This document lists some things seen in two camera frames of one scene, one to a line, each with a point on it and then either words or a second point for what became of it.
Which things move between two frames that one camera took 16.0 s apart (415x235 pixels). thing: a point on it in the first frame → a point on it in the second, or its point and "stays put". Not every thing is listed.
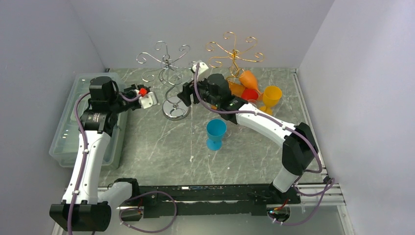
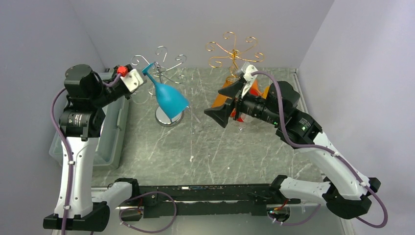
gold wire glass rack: [236, 72] stays put
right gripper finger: [188, 89] → [220, 109]
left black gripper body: [122, 104] → [111, 91]
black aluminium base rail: [159, 199] stays put
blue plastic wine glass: [216, 129] → [170, 101]
